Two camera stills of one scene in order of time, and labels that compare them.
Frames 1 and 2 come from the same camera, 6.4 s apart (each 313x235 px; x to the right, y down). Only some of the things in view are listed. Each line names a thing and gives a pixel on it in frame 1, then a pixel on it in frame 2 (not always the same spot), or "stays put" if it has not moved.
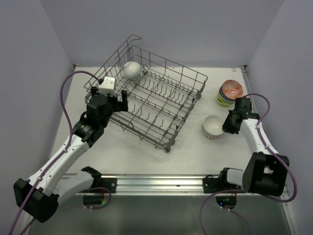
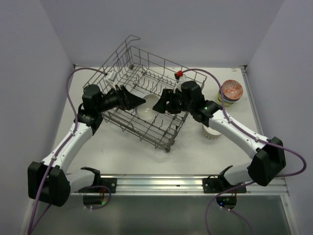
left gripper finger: x=93 y=90 -> x=130 y=100
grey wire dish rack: x=161 y=94 stays put
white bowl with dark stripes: x=212 y=128 stays put
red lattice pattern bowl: x=232 y=89 stays put
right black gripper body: x=228 y=125 -> x=178 y=100
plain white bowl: x=131 y=69 -> x=145 y=111
